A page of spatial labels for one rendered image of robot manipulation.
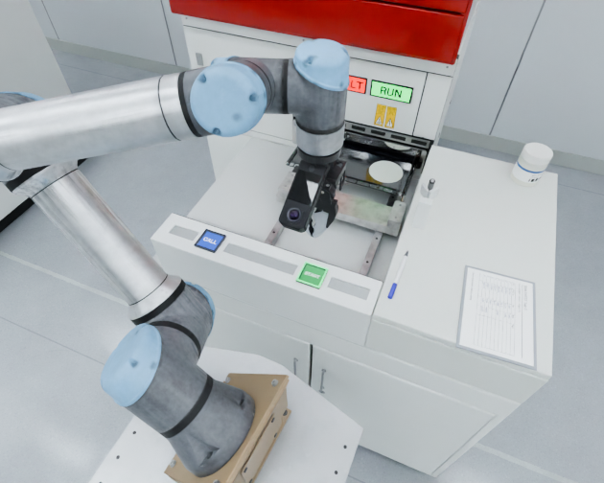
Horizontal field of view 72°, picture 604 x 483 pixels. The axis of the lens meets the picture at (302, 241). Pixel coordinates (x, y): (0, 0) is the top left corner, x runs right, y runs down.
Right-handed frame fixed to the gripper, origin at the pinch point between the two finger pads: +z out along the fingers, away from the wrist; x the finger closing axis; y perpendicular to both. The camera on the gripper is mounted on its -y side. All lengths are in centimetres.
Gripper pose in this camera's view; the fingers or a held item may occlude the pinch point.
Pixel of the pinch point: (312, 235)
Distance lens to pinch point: 80.8
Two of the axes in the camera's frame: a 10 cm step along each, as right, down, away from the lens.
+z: 0.0, 6.5, 7.6
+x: -9.2, -2.9, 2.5
